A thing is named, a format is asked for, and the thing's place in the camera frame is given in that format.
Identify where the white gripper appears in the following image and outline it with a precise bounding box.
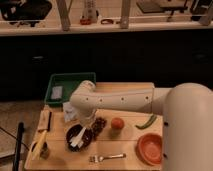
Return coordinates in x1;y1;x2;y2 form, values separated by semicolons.
77;109;96;128

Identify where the dark purple bowl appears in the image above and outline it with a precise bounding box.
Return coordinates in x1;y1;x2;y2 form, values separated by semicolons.
65;124;94;153

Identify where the white brush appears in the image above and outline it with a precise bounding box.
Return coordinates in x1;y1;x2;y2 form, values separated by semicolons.
70;127;86;147

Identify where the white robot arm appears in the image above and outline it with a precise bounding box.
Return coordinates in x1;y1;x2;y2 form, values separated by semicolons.
70;80;213;171

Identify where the orange bowl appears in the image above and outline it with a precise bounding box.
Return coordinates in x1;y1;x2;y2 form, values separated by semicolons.
136;133;162;166

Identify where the dark grape bunch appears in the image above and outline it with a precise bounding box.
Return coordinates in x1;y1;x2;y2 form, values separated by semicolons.
91;117;107;140

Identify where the white crumpled cloth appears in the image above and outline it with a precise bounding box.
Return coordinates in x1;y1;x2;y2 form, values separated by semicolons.
63;102;77;122

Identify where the orange tomato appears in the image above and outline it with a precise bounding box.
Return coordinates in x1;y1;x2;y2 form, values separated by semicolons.
111;117;124;130

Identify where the wooden cutting board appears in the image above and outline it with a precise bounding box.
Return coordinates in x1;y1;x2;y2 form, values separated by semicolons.
24;81;164;171

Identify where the green plastic tray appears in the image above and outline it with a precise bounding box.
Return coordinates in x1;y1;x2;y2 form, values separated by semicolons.
44;72;96;107

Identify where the white sponge in tray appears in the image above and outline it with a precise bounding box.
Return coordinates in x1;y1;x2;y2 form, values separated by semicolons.
51;86;63;100

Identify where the silver fork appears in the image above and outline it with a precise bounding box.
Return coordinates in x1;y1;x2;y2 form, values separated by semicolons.
89;153;126;163

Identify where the dark cup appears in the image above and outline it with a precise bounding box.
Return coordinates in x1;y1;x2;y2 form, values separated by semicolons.
31;143;50;159

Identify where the black pole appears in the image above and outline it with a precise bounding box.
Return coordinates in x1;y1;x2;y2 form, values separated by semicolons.
12;122;24;171

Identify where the green pepper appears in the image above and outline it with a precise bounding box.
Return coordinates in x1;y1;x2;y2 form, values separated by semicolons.
135;114;157;130

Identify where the red white object on shelf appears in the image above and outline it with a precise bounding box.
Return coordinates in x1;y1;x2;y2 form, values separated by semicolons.
80;0;99;25

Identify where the black office chair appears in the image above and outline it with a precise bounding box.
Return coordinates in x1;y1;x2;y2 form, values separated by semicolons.
0;0;52;27

